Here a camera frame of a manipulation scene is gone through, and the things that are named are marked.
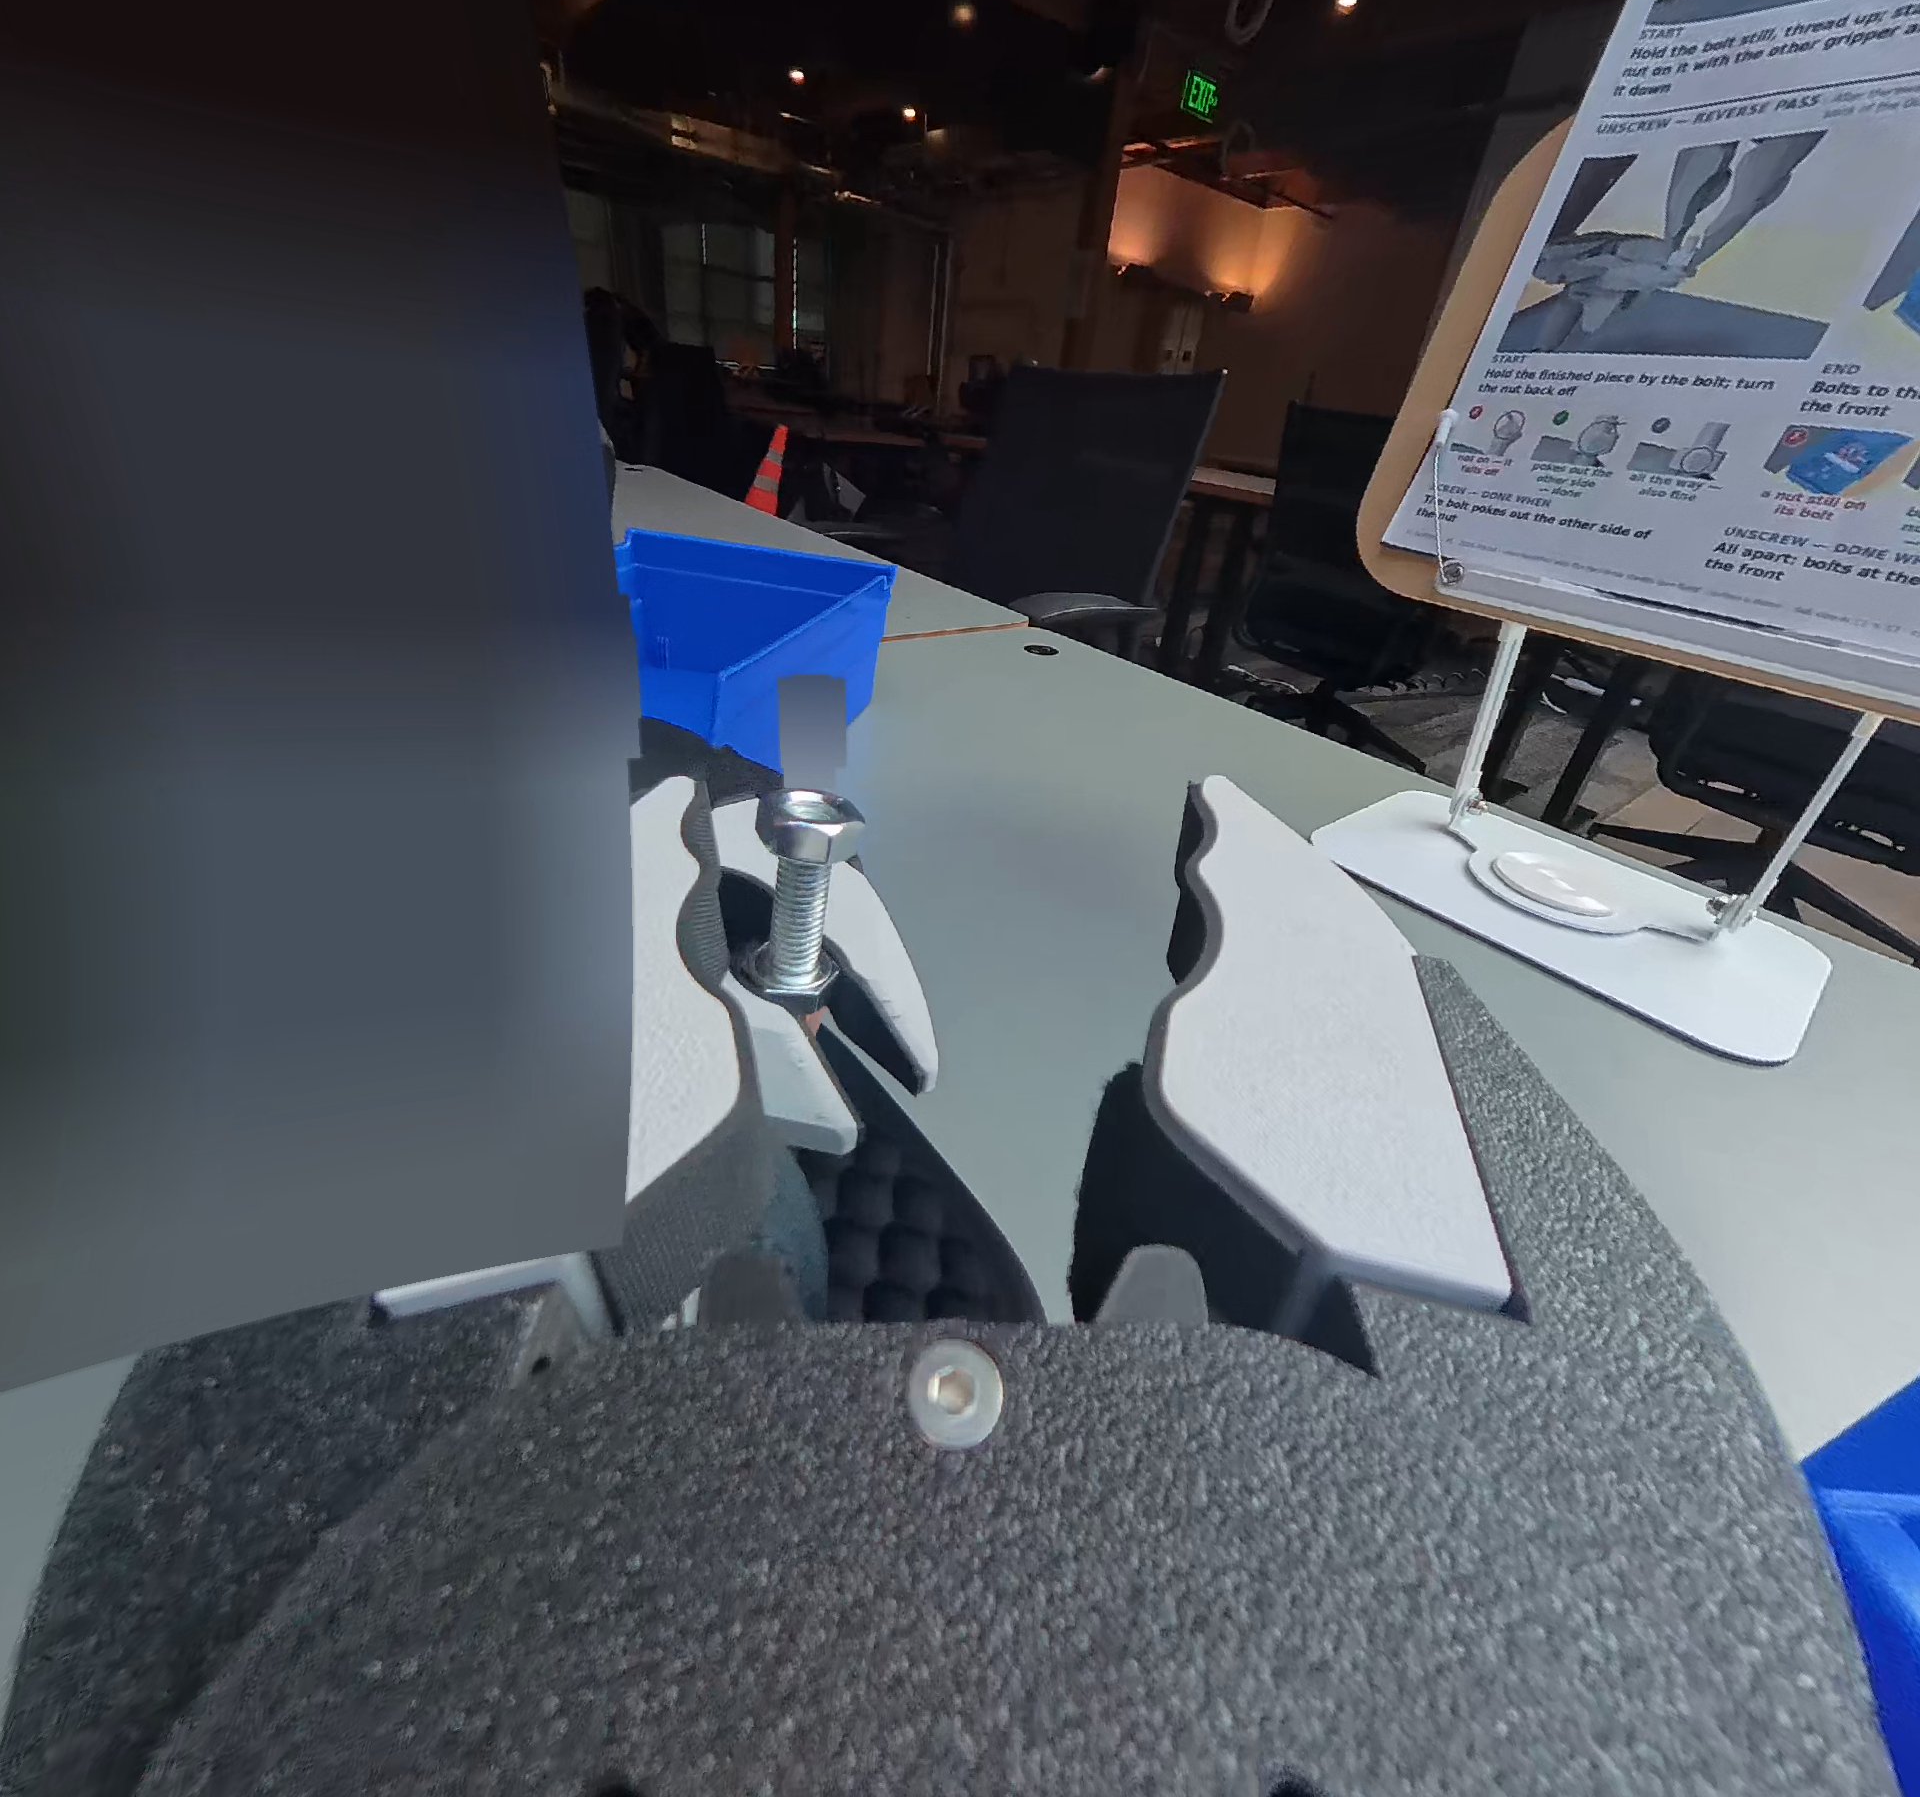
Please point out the white paper sign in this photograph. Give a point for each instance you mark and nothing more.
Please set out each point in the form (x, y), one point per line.
(1651, 327)

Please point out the green exit sign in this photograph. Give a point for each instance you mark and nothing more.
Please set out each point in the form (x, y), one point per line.
(1200, 93)

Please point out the wood-edged grey table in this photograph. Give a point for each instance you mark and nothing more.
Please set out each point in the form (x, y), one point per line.
(1230, 484)

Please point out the black dimpled foam pad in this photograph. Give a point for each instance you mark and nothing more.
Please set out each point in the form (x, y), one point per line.
(916, 1243)

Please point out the tall paned window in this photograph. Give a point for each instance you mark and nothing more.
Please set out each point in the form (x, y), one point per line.
(736, 270)

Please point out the blue plastic bin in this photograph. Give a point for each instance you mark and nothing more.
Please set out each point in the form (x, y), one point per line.
(1876, 1527)
(751, 611)

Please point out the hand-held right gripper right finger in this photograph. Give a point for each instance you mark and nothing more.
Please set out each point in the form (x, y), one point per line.
(1321, 1076)

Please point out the wooden wall light shelf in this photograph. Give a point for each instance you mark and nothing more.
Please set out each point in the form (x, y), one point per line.
(1186, 279)

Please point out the black office chair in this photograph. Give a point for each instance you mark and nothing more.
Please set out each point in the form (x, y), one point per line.
(1096, 475)
(1321, 536)

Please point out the orange traffic cone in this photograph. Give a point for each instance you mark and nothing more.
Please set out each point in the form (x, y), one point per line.
(767, 469)

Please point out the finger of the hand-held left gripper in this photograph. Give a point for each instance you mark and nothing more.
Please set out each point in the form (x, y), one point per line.
(885, 972)
(802, 1076)

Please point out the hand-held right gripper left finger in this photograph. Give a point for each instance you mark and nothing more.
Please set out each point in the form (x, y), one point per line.
(676, 1048)

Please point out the silver hex nut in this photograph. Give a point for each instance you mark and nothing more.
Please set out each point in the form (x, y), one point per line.
(789, 979)

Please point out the silver hex bolt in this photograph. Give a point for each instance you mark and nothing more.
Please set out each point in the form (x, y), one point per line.
(802, 881)

